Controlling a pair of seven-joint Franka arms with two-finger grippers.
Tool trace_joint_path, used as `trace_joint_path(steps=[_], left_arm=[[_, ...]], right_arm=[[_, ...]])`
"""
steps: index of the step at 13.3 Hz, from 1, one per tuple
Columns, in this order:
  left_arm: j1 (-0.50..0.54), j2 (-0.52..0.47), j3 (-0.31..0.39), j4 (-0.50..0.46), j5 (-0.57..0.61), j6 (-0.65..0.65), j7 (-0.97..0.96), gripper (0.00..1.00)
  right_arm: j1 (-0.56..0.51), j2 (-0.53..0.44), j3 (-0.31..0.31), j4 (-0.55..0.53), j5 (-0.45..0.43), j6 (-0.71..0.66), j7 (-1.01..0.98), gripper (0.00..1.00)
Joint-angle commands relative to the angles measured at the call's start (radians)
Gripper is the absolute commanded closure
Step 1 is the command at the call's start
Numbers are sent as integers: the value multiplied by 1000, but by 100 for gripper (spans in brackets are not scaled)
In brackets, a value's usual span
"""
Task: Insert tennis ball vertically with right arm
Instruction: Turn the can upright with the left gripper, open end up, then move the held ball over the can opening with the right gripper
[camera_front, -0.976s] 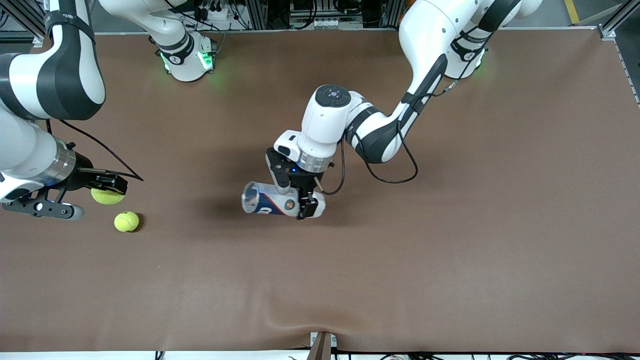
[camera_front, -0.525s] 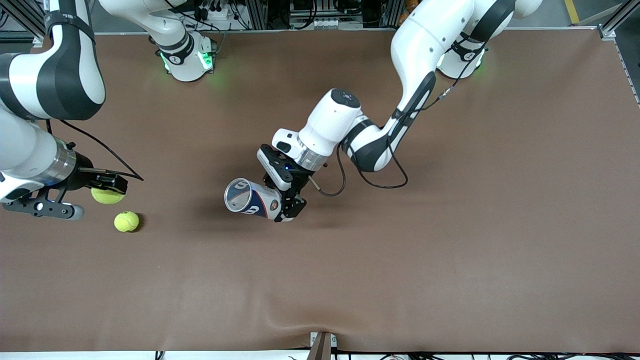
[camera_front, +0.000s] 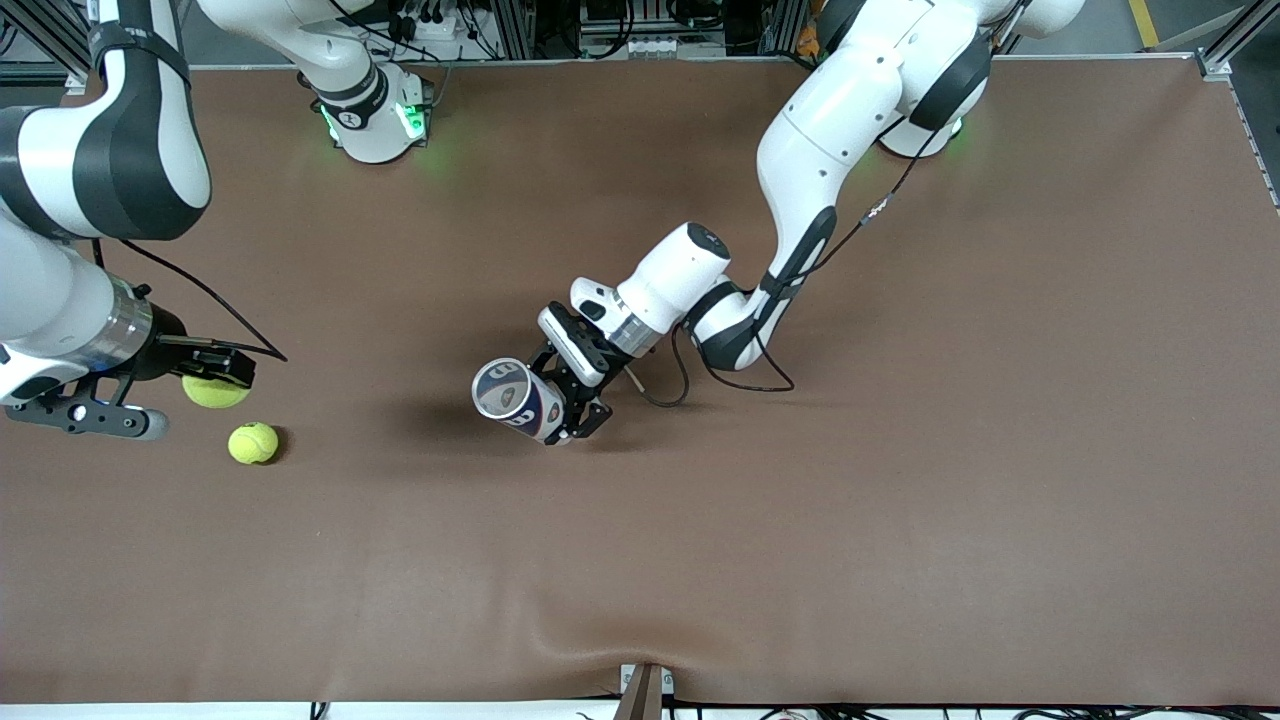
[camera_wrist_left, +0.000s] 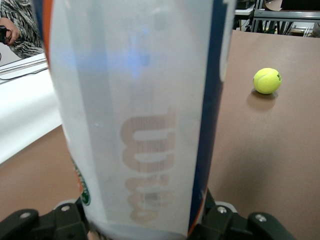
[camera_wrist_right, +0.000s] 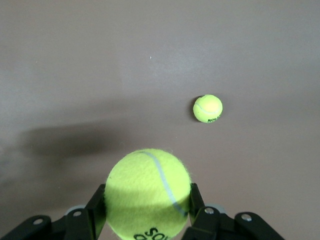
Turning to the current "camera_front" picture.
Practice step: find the white power strip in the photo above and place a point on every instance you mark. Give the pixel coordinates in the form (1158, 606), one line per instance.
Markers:
(445, 30)

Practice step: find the aluminium frame profile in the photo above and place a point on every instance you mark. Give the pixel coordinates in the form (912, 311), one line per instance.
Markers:
(1240, 32)

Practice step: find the white terminal block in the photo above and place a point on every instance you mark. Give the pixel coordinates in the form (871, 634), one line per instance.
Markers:
(655, 46)

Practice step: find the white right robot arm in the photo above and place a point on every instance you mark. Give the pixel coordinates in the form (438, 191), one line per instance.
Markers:
(60, 290)

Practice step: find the silver blue tennis ball can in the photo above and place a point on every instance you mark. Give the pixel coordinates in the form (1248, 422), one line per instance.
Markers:
(505, 390)

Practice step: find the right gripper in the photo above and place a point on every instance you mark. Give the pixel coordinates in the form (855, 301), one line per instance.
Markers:
(168, 353)

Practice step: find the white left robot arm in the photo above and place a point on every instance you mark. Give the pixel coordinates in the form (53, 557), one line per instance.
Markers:
(810, 150)

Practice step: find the brown table mat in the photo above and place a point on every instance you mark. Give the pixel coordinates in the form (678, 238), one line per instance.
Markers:
(640, 560)

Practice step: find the pile of orange objects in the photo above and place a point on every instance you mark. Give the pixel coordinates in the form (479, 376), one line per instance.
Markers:
(808, 42)

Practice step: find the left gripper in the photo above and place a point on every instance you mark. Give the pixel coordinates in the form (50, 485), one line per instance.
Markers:
(604, 373)

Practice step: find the aluminium frame post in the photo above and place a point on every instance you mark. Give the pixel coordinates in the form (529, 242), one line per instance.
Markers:
(780, 25)
(515, 30)

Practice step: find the metal table clamp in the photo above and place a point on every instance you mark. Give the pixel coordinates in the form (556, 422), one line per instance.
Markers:
(645, 695)

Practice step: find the yellow-green tennis ball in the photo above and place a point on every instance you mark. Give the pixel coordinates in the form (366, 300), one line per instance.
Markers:
(212, 395)
(253, 443)

